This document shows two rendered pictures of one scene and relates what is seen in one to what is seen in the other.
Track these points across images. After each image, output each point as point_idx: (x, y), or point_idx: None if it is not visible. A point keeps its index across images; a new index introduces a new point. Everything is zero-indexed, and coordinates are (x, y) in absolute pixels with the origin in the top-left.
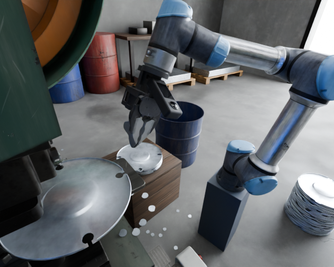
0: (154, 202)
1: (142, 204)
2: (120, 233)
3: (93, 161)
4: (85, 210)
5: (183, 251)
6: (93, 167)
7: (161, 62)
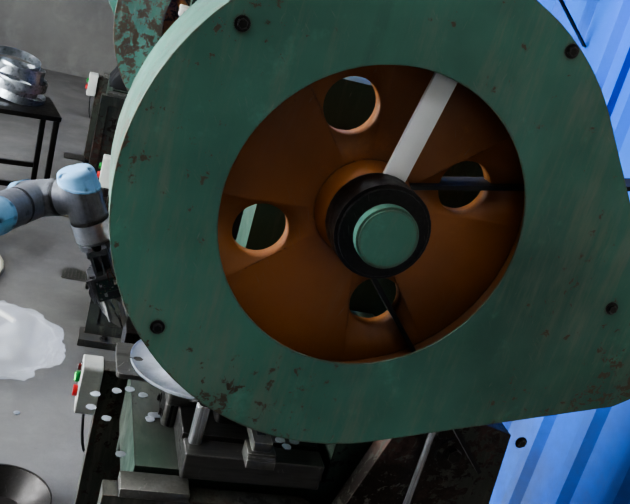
0: None
1: None
2: (145, 395)
3: (158, 383)
4: None
5: (94, 368)
6: (161, 378)
7: (101, 222)
